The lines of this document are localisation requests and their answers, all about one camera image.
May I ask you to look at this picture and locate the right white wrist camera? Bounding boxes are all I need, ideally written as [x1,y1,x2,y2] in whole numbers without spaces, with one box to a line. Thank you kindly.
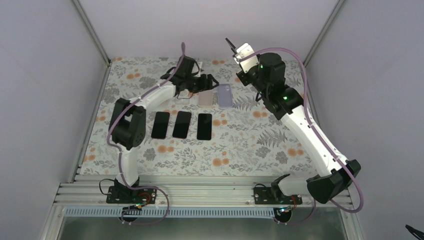
[233,42,259,73]

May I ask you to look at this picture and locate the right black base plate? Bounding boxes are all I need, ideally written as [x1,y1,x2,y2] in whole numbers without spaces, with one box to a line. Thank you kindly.
[253,185,303,205]

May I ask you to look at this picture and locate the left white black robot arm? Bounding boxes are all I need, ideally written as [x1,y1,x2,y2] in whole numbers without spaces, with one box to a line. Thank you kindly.
[106,55,219,203]

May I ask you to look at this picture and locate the aluminium corner post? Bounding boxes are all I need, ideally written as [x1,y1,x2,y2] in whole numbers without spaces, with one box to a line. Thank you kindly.
[303,0,346,67]
[71,0,111,66]

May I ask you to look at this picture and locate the black object bottom corner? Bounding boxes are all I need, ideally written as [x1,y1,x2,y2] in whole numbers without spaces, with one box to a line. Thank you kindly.
[405,224,424,240]

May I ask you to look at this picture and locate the floral table mat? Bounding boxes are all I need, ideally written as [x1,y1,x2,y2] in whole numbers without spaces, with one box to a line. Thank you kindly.
[80,57,316,177]

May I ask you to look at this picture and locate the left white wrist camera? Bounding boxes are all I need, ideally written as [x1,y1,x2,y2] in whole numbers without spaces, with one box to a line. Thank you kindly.
[195,61,204,77]

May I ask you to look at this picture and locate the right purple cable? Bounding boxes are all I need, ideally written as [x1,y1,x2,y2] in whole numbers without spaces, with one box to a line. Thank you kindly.
[238,47,365,227]

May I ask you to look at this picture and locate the slotted grey cable duct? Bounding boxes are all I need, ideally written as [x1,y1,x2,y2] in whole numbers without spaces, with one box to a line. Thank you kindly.
[63,206,275,219]

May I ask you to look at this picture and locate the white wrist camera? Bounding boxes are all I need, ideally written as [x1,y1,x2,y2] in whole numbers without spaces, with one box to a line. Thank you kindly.
[195,61,204,77]
[233,42,259,73]

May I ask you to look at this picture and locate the aluminium rail frame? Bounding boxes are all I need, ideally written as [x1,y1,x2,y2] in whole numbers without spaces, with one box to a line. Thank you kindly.
[41,175,364,240]

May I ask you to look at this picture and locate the left aluminium corner post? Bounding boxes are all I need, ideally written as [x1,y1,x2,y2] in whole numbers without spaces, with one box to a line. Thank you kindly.
[71,0,111,66]

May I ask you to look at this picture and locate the right aluminium corner post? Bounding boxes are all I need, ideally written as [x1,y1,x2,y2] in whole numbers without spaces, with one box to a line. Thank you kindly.
[303,0,346,67]

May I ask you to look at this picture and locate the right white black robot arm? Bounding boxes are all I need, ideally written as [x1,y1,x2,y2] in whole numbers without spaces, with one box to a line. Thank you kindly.
[234,52,361,204]

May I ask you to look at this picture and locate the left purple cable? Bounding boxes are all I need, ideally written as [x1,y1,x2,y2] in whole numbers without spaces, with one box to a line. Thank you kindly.
[106,42,186,226]

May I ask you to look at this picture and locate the purple cable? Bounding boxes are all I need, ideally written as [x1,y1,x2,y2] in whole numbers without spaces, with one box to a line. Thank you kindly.
[238,47,365,227]
[106,42,186,226]

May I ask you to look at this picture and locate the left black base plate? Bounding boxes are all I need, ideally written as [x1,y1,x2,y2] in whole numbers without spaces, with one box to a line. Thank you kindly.
[106,186,157,205]

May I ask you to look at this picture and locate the lilac phone case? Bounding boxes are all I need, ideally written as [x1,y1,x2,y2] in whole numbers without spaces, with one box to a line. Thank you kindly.
[217,84,233,109]

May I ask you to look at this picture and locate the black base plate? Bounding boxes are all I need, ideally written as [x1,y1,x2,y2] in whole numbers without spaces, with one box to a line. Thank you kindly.
[253,185,303,205]
[106,186,157,205]

